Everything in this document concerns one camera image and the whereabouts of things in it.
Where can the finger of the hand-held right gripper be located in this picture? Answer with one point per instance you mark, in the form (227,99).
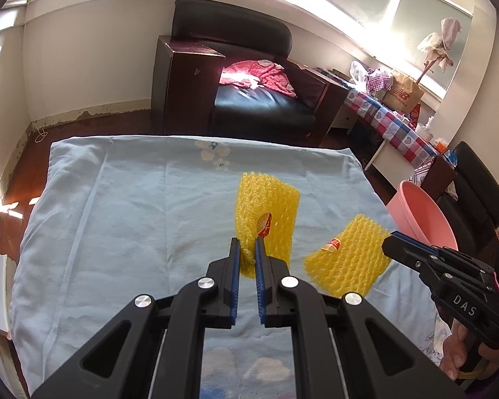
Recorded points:
(403,251)
(420,244)

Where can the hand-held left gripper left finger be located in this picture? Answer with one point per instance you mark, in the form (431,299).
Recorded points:
(234,274)

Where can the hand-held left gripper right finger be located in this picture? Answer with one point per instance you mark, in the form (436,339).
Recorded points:
(260,282)

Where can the pink plastic basin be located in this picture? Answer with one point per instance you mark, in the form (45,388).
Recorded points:
(416,212)

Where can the yellow foam fruit net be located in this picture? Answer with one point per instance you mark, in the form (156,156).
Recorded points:
(349,262)
(266,199)

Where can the person's right hand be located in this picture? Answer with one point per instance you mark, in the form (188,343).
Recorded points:
(455,353)

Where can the purple patterned cloth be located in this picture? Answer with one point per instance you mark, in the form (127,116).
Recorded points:
(422,172)

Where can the blue packet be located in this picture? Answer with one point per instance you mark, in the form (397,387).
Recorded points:
(453,158)

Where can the orange tissue packet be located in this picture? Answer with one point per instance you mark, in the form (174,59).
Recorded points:
(440,146)

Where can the white tissue container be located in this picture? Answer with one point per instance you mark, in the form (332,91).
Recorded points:
(424,131)

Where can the checkered heart tablecloth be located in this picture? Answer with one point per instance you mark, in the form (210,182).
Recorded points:
(393,129)

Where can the light blue blanket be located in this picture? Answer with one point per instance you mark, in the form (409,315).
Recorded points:
(129,216)

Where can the red box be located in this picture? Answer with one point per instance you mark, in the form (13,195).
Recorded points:
(415,114)

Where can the brown paper bag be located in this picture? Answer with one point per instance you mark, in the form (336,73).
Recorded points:
(403,95)

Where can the wooden coat stand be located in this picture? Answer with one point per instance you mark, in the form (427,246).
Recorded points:
(425,75)

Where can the pink checkered cloth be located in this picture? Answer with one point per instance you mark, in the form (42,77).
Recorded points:
(378,79)

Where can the white plastic bag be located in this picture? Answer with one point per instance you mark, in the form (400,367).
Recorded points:
(357,72)

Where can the flat brown box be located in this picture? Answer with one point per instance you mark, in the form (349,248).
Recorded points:
(339,73)

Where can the beige hanging garment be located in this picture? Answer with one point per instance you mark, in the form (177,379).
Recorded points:
(432,48)

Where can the pink spotted garment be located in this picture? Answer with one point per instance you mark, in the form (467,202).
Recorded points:
(270,75)

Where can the pale pink hanging garment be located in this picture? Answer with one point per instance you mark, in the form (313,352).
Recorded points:
(451,31)

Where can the narrow frosted window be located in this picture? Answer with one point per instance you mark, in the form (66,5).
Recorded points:
(416,20)

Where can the black leather wooden armchair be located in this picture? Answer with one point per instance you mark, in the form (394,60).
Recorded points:
(241,29)

